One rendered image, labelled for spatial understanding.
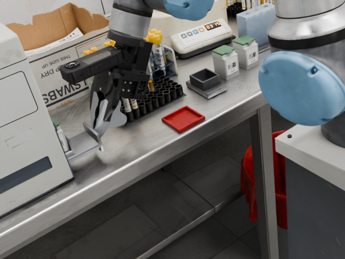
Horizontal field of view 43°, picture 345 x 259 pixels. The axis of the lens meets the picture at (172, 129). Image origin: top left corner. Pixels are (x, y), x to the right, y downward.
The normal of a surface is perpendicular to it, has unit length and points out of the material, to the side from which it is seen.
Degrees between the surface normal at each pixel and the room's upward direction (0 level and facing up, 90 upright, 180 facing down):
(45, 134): 90
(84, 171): 0
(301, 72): 97
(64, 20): 88
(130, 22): 77
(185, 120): 0
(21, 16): 90
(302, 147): 4
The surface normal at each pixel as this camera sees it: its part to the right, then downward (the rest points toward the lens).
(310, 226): -0.81, 0.44
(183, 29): 0.43, 0.44
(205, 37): 0.03, -0.55
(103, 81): -0.79, -0.03
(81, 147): -0.17, -0.81
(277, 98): -0.67, 0.59
